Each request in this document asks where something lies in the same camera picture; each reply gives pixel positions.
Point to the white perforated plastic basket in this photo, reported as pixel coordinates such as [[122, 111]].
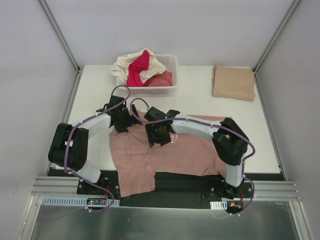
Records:
[[170, 61]]

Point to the salmon red shirt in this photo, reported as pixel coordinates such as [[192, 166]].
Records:
[[160, 80]]

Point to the aluminium frame post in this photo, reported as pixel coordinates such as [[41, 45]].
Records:
[[59, 34], [278, 31]]

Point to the left aluminium frame post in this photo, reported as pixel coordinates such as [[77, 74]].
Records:
[[59, 34]]

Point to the magenta shirt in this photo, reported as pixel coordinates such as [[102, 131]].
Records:
[[135, 68]]

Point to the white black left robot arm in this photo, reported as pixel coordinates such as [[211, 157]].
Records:
[[69, 147]]

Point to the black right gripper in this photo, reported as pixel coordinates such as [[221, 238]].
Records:
[[156, 135]]

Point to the cream white shirt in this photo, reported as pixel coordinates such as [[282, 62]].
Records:
[[119, 69]]

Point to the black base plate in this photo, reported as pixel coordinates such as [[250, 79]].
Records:
[[155, 199]]

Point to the left white cable duct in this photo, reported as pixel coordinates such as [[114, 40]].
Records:
[[67, 201]]

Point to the pink printed t-shirt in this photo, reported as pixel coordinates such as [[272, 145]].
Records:
[[137, 163]]

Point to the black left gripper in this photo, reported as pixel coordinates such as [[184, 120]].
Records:
[[125, 123]]

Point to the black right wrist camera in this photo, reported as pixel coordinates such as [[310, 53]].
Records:
[[155, 116]]

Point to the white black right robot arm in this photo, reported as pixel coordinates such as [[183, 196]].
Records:
[[227, 137]]

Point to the aluminium front rail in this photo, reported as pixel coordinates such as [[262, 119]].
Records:
[[259, 190]]

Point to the right aluminium frame post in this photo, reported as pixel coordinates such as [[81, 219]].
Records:
[[278, 31]]

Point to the white cable duct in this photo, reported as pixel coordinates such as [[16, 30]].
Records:
[[218, 205], [67, 201]]

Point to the right white cable duct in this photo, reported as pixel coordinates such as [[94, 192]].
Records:
[[218, 205]]

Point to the folded beige t-shirt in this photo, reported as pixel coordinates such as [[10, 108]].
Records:
[[233, 83]]

